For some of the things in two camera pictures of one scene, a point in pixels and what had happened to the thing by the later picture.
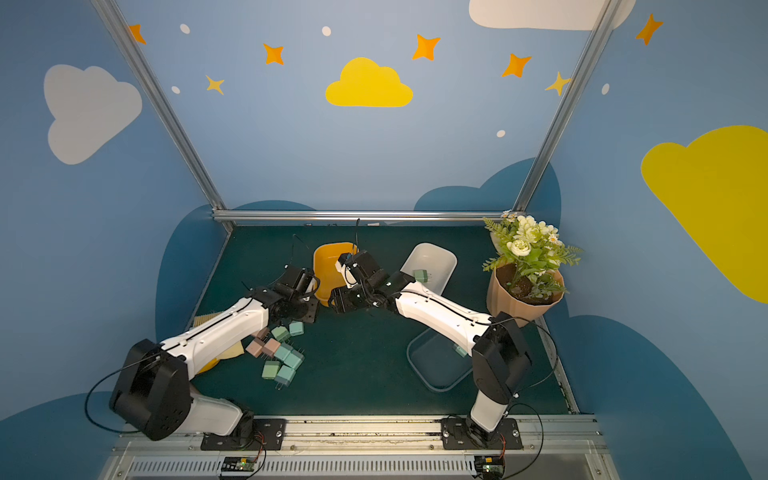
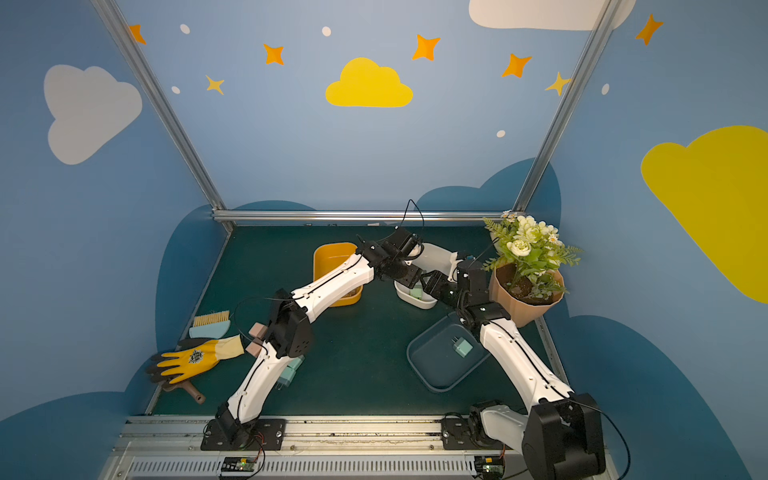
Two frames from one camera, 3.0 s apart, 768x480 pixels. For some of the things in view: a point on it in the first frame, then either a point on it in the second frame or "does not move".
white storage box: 439,264 does not move
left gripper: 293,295 → 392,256
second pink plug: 255,347 does not move
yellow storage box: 328,276 does not move
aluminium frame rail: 260,216 does not move
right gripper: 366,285 → 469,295
